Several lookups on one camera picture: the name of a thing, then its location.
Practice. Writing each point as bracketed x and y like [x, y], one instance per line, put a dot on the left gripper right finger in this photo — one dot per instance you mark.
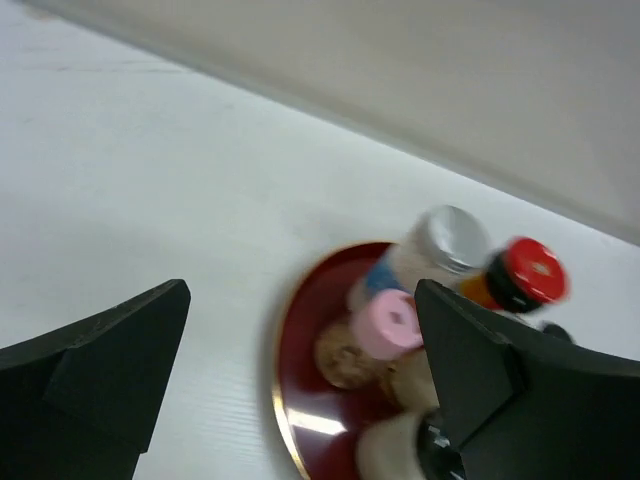
[517, 403]

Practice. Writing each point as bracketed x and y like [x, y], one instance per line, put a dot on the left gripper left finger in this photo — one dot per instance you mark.
[82, 401]

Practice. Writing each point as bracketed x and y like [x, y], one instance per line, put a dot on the clear top pepper grinder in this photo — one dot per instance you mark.
[408, 446]

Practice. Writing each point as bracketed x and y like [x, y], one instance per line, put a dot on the red lid sauce jar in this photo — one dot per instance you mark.
[521, 278]

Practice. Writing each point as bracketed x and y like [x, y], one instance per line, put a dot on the pink lid spice jar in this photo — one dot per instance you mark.
[379, 343]

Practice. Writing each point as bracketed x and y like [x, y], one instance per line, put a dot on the silver lid blue label shaker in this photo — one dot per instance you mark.
[445, 244]

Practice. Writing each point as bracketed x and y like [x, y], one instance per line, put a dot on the red round lacquer tray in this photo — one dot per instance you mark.
[320, 424]

